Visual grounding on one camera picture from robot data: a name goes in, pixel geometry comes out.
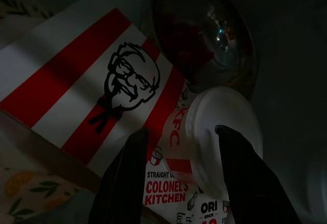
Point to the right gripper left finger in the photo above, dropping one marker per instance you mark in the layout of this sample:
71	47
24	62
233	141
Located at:
122	183

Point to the KFC box with Colonel logo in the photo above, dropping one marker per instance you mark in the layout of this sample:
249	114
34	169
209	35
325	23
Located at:
76	75

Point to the glass bowl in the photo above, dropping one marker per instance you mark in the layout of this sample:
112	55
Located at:
204	29

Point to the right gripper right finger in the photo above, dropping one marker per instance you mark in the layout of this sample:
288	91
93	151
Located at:
250	183

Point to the small KFC cup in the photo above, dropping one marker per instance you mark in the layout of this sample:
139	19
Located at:
204	111

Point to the floral plate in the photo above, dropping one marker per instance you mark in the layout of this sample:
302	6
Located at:
30	196

